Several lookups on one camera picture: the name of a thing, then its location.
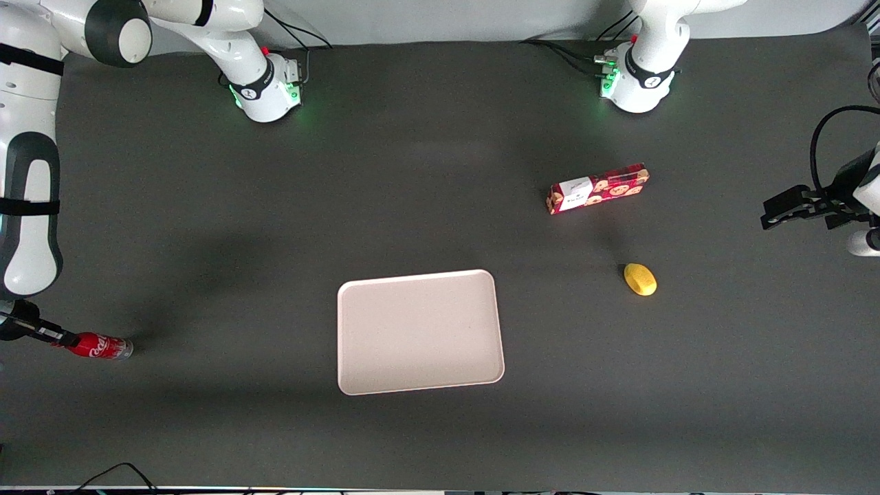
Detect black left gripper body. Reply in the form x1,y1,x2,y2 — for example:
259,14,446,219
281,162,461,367
811,148,878,231

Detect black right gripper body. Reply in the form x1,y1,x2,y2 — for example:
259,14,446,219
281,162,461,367
0,298,44,343

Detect red coke bottle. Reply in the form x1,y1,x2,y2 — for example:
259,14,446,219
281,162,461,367
65,332,135,361

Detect white rectangular plastic tray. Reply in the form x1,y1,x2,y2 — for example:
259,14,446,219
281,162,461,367
337,269,506,397

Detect yellow lemon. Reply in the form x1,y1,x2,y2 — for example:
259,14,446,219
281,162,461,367
624,263,658,297

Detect red cookie box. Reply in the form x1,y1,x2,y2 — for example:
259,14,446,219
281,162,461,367
547,162,650,216

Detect dark grey table mat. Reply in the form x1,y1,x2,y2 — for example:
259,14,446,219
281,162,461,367
0,24,880,493

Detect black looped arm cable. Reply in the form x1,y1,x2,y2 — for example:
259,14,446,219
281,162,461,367
810,105,880,201

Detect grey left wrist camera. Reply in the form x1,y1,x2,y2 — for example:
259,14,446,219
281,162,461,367
848,229,880,257

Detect black table edge cable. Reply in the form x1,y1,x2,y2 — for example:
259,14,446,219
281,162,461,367
69,462,160,495

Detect black left base cables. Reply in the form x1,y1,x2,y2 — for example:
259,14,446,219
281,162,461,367
521,10,637,78

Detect black base cables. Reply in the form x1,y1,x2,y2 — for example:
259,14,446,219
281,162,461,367
261,10,335,87
521,10,637,78

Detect black right base cables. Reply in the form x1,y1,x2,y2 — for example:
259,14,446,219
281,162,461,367
261,10,335,87

